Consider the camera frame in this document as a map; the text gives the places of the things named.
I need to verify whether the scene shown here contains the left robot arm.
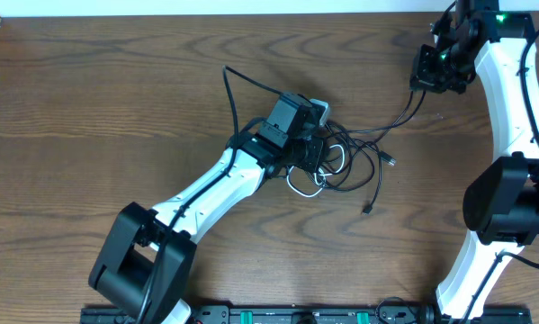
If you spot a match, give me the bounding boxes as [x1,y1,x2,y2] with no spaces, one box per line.
[88,92,330,323]

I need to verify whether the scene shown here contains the black left camera cable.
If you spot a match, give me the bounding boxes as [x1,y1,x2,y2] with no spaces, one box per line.
[133,65,283,324]

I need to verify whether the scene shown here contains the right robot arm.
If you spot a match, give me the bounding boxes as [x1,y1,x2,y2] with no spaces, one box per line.
[409,0,539,323]

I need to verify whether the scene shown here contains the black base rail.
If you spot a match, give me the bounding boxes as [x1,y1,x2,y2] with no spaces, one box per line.
[78,302,533,324]

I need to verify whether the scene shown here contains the white cable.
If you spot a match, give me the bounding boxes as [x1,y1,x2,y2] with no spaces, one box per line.
[285,143,346,199]

